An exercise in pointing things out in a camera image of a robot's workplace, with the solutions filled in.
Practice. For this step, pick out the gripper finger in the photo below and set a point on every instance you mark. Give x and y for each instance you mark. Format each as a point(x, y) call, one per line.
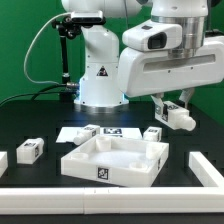
point(186, 95)
point(157, 99)

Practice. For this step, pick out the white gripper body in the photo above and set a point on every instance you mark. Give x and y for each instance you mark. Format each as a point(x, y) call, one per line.
point(147, 73)

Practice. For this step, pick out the white square table top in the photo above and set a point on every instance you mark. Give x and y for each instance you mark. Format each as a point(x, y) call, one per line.
point(116, 160)

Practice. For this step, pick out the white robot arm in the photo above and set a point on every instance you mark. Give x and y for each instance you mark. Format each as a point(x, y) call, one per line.
point(144, 47)

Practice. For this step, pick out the white paper marker sheet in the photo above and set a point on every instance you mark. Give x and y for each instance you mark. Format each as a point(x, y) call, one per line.
point(67, 134)

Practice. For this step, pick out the white left obstacle block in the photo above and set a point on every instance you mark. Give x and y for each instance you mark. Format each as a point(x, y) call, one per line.
point(3, 162)

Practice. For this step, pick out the black camera on stand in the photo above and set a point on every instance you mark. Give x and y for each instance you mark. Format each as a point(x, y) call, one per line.
point(88, 18)

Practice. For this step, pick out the black camera stand pole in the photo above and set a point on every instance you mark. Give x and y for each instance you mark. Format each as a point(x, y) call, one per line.
point(67, 30)

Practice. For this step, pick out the white front rail fence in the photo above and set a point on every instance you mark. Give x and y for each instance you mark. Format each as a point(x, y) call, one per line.
point(209, 197)

